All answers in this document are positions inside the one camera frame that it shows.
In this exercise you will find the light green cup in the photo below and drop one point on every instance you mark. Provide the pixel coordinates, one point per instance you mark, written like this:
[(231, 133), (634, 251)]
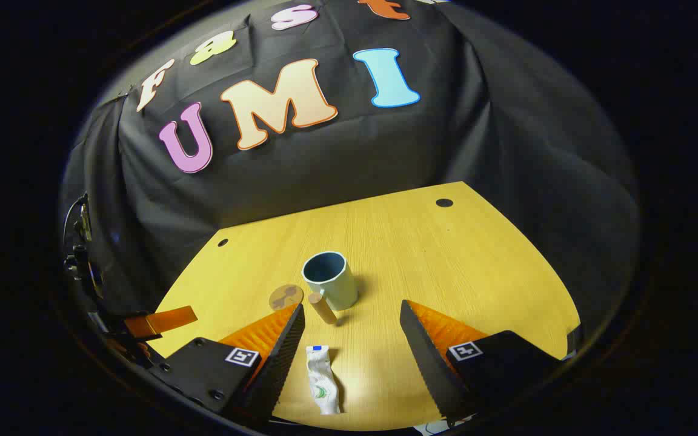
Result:
[(340, 287)]

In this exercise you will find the wooden desktop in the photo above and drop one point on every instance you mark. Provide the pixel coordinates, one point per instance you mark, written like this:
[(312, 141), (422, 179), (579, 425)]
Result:
[(415, 254)]

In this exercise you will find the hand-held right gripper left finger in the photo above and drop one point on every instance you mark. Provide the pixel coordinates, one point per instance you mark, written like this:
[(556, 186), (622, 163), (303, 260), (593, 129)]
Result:
[(279, 363)]

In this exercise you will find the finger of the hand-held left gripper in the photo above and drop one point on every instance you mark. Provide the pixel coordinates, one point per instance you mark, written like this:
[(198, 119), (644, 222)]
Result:
[(167, 320)]

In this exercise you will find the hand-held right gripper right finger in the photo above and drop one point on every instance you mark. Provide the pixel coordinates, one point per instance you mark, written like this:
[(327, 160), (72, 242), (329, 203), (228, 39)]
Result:
[(428, 363)]

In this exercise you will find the white toothpaste tube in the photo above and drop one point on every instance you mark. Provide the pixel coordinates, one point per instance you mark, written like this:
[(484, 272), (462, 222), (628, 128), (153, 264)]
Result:
[(323, 378)]

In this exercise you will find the black backdrop cloth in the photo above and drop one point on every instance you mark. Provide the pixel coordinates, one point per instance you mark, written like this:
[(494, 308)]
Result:
[(325, 169)]

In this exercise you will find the round wooden coaster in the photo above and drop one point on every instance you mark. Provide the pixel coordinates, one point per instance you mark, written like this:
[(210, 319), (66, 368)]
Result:
[(282, 298)]

